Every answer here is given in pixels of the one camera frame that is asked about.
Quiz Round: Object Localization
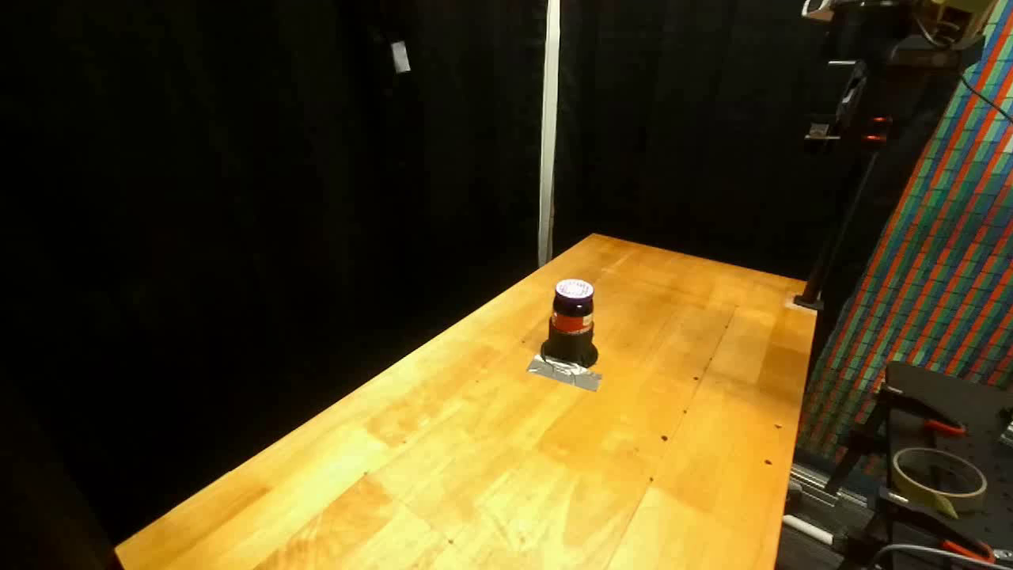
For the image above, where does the dark bottle with red label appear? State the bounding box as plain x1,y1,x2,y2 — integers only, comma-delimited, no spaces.
541,279,599,367

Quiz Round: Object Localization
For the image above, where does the grey tape patch under bottle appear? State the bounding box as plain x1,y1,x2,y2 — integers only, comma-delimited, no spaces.
529,355,601,393

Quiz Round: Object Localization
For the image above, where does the small white tag on curtain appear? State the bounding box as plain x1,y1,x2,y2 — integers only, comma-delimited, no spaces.
390,41,411,71

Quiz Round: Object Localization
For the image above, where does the white vertical pole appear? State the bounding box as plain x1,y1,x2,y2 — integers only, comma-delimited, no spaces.
538,0,563,265

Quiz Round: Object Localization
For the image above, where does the colourful patterned panel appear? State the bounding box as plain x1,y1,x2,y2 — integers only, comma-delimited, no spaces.
798,0,1013,461

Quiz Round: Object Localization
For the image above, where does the roll of masking tape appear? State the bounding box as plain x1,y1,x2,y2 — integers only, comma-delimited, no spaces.
890,447,992,517

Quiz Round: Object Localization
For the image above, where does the black camera stand pole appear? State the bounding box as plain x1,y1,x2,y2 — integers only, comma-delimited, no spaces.
798,48,891,309

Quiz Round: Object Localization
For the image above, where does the black clamp with orange handles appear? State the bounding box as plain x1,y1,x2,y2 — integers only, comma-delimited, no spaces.
824,361,1013,570

